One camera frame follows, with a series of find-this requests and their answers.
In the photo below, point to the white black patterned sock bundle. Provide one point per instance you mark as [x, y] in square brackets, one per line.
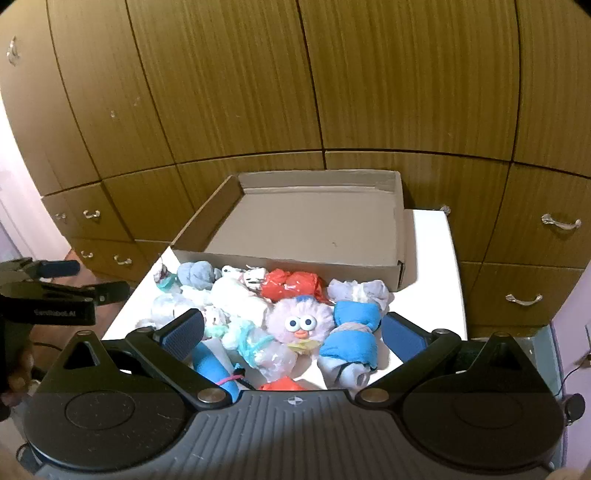
[249, 277]

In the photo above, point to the large red plastic bag bundle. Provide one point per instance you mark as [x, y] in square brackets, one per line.
[291, 286]

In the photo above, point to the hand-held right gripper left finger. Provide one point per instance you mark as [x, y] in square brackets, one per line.
[182, 334]

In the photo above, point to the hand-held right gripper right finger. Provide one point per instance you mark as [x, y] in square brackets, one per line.
[404, 337]

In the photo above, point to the clear plastic bundle teal yarn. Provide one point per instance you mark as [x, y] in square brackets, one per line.
[261, 350]

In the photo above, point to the white room door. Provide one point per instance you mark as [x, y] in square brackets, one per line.
[18, 207]

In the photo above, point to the pink fluffy toy with eyes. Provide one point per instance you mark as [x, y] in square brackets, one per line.
[300, 323]

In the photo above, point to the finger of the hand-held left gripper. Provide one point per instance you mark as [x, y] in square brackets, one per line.
[57, 268]
[111, 291]

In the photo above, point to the white and teal bundle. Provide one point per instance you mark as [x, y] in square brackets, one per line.
[164, 277]

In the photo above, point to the lavender sock bundle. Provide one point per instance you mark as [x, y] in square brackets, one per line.
[364, 290]

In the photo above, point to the blue and grey sock bundle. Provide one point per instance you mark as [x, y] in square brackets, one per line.
[353, 344]

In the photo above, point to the brown cardboard box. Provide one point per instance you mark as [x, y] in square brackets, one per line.
[300, 221]

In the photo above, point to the person's left hand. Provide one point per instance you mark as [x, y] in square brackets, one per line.
[25, 376]

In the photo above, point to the wooden wardrobe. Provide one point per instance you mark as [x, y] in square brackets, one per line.
[369, 92]

